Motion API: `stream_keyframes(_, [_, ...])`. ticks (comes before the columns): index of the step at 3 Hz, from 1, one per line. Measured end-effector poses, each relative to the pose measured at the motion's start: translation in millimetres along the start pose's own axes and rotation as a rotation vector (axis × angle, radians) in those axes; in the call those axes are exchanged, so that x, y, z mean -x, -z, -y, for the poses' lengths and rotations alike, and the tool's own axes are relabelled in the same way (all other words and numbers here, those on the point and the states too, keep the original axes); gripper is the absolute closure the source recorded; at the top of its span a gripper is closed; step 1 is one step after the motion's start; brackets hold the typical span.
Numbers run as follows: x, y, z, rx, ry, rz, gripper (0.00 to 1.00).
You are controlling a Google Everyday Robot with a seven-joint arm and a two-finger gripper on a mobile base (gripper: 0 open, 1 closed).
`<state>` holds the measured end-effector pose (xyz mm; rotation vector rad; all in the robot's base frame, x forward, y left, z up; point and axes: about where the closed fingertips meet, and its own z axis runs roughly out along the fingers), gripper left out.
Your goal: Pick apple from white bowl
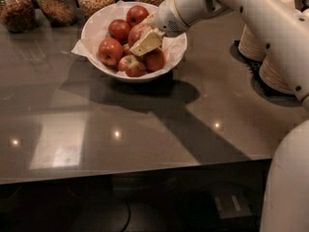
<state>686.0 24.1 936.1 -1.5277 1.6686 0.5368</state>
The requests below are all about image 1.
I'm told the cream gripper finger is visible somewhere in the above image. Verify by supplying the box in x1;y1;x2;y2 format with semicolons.
130;27;165;57
142;13;155;27

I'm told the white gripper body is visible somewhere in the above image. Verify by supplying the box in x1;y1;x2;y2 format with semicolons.
154;0;189;38

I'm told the yellow-red apple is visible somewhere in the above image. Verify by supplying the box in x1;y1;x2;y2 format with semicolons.
127;23;149;47

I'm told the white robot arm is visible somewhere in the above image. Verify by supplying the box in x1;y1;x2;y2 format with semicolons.
131;0;309;232

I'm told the red apple top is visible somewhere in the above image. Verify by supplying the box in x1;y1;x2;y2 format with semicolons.
126;5;150;27

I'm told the red apple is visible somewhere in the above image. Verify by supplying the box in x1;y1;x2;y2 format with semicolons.
126;5;150;27
143;48;166;73
108;19;131;44
98;38;123;67

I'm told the red apple right front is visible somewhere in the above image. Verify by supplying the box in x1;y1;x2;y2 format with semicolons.
143;48;166;73

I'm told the small hidden apple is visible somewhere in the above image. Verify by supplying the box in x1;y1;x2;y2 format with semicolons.
123;43;131;55

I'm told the red apple upper left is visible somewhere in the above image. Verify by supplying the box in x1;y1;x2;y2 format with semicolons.
108;19;131;44

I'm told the red-yellow front apple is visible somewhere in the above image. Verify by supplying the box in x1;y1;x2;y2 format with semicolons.
118;54;147;77

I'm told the white ceramic bowl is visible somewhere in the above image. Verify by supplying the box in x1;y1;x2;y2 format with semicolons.
80;1;188;84

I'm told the rear paper bowl stack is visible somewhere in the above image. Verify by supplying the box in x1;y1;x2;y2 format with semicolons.
238;0;295;62

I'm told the white paper liner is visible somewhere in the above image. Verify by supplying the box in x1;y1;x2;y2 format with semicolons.
70;0;185;79

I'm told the glass jar far left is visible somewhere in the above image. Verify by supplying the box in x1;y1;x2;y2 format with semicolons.
0;0;37;33

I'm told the black rubber mat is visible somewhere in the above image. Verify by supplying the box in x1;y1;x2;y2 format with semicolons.
230;40;301;107

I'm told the dark box under table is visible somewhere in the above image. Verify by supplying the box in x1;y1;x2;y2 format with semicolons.
213;191;252;219

